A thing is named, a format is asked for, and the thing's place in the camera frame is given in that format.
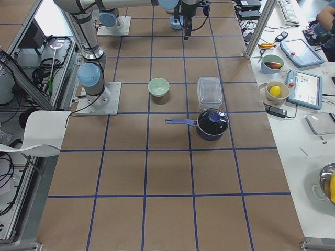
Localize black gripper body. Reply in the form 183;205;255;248
173;0;211;17

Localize light green bowl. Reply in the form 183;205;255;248
148;78;170;97

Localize light blue bowl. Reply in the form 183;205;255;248
169;16;183;30

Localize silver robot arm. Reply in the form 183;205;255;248
98;9;121;28
54;1;210;106

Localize blue bowl with fruit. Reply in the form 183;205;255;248
261;54;284;74

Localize beige bowl with lemon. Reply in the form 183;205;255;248
259;81;289;105

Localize steel bowl with banana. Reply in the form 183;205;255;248
312;163;334;205

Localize clear plastic lidded container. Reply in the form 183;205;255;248
197;77;223;110

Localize black scissors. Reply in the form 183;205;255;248
258;48;266;62

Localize white keyboard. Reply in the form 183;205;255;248
277;0;300;25

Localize dark blue saucepan with lid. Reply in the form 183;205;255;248
165;108;229;141

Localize teach pendant tablet far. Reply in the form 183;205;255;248
280;39;325;67

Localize teach pendant tablet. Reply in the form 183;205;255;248
280;39;325;67
286;70;323;110

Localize black power adapter brick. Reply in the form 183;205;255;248
265;106;287;118

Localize teach pendant tablet near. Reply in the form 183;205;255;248
286;70;323;110

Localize white chair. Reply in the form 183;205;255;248
1;110;70;157

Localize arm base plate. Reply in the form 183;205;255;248
97;13;131;37
76;82;122;116

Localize orange handled tool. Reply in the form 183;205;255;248
258;43;277;49

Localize aluminium frame post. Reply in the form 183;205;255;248
245;0;277;60

